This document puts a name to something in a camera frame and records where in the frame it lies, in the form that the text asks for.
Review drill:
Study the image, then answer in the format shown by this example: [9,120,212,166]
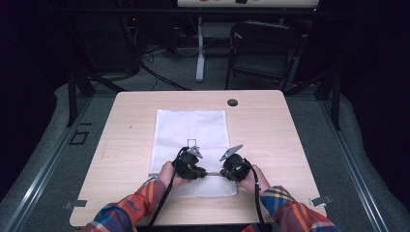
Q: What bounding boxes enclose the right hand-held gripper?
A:
[219,143,253,182]

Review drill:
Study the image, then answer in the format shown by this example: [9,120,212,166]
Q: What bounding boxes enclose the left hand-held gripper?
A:
[172,145,208,181]

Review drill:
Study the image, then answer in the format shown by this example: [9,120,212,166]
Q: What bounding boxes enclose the white cloth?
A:
[148,108,238,198]

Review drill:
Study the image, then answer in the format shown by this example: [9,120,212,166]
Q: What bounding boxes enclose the person's left hand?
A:
[158,160,191,189]

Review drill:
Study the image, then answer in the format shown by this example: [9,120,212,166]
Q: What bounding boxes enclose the person's right hand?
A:
[236,163,273,195]

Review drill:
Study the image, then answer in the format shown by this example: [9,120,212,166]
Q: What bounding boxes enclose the white desk with leg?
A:
[176,0,320,83]

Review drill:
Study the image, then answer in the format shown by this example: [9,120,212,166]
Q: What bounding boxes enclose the black metal stand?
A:
[283,68,343,131]
[66,67,127,128]

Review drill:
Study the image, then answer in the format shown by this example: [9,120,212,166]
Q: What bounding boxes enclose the black folding chair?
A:
[224,20,305,92]

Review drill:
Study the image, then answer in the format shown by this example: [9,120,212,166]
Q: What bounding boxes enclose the dark equipment cabinet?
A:
[76,11,143,74]

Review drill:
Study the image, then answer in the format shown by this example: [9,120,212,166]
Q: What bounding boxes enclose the right hand-held gripper black cable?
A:
[243,158,266,232]

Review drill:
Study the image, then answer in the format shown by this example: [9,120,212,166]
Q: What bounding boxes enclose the hand-held gripper black cable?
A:
[147,146,191,229]
[243,158,266,232]

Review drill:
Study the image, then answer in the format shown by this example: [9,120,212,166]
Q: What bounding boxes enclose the left hand-held gripper black cable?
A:
[147,146,191,229]

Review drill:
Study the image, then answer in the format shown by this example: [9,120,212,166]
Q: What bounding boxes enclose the black floor cables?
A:
[138,43,194,92]

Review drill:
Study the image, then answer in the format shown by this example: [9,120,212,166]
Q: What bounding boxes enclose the grey metal table bracket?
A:
[63,199,88,210]
[309,194,334,208]

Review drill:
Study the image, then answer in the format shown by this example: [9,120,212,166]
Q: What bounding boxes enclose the aluminium floor rail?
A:
[0,96,95,232]
[317,96,395,232]

